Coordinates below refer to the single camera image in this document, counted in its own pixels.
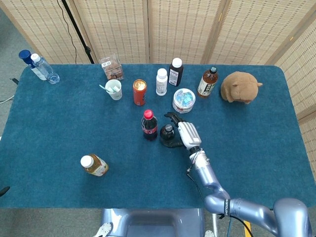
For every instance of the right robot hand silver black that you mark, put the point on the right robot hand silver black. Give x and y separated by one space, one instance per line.
188 134

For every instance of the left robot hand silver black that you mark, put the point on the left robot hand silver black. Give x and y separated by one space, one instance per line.
4 190

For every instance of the dark bottle with grey cap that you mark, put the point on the dark bottle with grey cap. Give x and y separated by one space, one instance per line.
168 132

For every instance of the yellow tea bottle white cap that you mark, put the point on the yellow tea bottle white cap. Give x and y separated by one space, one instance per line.
95 166

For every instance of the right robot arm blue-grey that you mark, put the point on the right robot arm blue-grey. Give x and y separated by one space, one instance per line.
207 172

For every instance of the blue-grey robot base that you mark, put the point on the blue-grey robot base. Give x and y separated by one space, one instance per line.
116 219

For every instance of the cola bottle red cap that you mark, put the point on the cola bottle red cap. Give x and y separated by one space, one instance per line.
149 128

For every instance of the brown tea bottle black cap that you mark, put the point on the brown tea bottle black cap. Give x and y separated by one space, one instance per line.
207 85

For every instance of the round white blue tin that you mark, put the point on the round white blue tin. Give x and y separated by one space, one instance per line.
184 100

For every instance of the white pill bottle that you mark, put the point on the white pill bottle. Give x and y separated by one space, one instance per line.
161 84

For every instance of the dark bottle white cap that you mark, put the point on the dark bottle white cap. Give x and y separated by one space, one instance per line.
175 75

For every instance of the orange drink can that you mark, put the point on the orange drink can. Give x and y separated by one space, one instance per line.
139 95

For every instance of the brown capybara plush toy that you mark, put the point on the brown capybara plush toy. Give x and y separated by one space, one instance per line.
240 86

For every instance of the white paper cup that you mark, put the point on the white paper cup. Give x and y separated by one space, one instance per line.
116 93

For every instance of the blue table mat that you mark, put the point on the blue table mat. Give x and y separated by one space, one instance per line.
61 123

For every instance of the white table leg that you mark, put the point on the white table leg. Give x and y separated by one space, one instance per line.
214 224

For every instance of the green white toothbrush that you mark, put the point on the green white toothbrush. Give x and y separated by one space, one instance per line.
105 88

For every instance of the clear box of cookies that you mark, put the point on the clear box of cookies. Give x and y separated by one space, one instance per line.
112 69

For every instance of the white perforated plate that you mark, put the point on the white perforated plate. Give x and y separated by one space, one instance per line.
105 228
209 233

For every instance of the bamboo folding screen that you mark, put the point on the bamboo folding screen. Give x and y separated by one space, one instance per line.
182 27

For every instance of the small black clamp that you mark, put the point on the small black clamp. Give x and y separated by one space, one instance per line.
14 80

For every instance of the yellow floor tape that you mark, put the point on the yellow floor tape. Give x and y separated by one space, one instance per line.
247 232

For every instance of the clear water bottle white cap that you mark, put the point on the clear water bottle white cap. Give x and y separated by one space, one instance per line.
47 70

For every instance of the bottle with blue cap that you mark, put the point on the bottle with blue cap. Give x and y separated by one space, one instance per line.
24 55

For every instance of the black tripod stand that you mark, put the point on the black tripod stand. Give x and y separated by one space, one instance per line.
79 32

